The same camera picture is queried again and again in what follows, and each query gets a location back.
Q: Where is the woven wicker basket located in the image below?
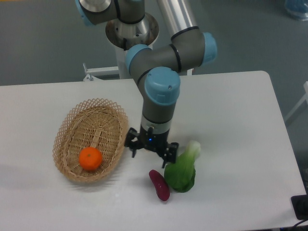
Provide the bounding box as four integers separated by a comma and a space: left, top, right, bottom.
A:
53, 98, 128, 183

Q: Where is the blue bag in corner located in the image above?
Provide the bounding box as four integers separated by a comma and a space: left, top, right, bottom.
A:
284, 0, 308, 21

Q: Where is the black device at edge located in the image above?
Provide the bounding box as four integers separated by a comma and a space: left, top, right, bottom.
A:
291, 194, 308, 220

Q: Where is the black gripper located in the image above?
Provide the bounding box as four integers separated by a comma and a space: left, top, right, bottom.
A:
124, 127, 179, 168

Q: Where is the orange fruit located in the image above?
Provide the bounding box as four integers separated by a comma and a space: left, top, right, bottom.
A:
78, 147, 103, 171

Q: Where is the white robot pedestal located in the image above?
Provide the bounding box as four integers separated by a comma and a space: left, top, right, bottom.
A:
83, 12, 194, 81

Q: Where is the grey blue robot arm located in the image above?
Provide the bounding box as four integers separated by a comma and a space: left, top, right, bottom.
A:
75, 0, 217, 163

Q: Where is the purple sweet potato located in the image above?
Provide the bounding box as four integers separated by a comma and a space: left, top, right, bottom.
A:
149, 169, 170, 202

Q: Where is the green bok choy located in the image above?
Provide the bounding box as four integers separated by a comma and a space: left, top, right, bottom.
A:
164, 141, 201, 193

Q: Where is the white frame at right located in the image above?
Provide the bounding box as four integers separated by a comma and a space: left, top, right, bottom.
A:
284, 81, 308, 126

